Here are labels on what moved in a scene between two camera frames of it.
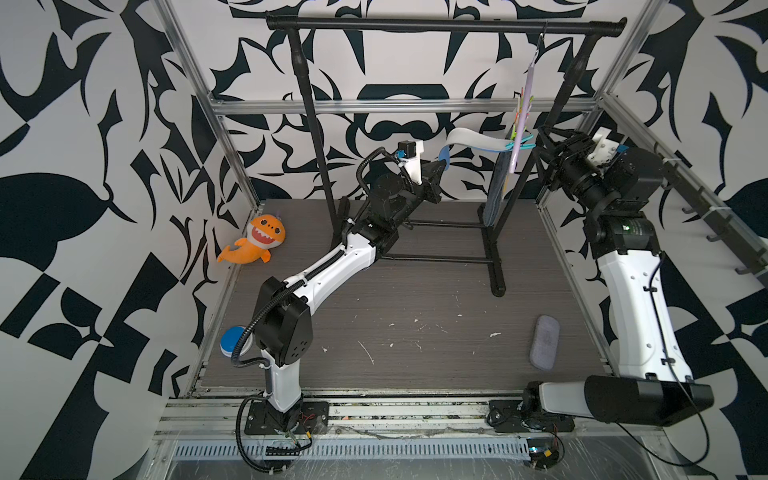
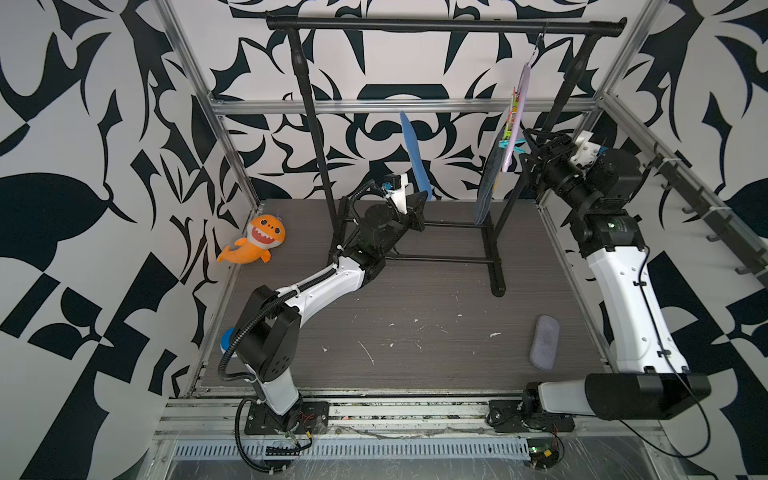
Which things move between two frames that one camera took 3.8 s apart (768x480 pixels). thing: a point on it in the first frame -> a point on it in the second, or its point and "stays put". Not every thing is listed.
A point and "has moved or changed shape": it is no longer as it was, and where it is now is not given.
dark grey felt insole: (496, 188) has moved or changed shape
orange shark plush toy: (264, 233) stays put
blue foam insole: (469, 138) has moved or changed shape
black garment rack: (495, 215) stays put
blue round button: (230, 337) stays put
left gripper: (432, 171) -> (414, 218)
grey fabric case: (545, 342) stays put
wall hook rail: (717, 218) stays put
